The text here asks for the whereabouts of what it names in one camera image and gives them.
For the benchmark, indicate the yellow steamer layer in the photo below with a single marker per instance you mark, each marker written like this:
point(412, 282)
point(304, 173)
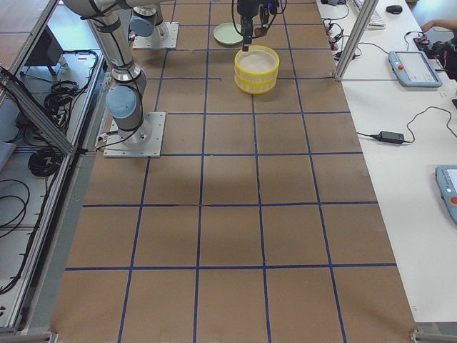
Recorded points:
point(258, 64)

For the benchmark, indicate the teach pendant with screen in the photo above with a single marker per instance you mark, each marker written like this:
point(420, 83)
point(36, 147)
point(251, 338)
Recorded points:
point(446, 181)

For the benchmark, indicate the black laptop power brick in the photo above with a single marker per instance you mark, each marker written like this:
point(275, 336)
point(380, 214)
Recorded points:
point(391, 137)

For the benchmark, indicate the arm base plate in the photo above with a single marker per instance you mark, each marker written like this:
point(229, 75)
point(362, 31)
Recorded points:
point(163, 36)
point(145, 142)

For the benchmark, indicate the aluminium frame post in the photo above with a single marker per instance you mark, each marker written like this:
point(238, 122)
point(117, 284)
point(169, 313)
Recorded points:
point(360, 25)

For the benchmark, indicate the pale green plate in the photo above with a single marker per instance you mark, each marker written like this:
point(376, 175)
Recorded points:
point(228, 34)

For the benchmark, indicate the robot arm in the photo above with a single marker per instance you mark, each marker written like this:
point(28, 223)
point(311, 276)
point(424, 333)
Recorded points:
point(124, 100)
point(147, 22)

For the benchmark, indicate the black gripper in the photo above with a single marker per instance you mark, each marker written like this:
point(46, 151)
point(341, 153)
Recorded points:
point(246, 8)

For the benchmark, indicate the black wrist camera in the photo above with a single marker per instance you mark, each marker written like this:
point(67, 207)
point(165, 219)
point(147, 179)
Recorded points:
point(270, 8)

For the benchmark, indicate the black computer mouse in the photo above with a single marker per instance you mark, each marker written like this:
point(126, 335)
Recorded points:
point(394, 9)

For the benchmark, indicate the brown steamed bun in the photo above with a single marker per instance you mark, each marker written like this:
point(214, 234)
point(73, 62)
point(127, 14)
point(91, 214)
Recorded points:
point(259, 32)

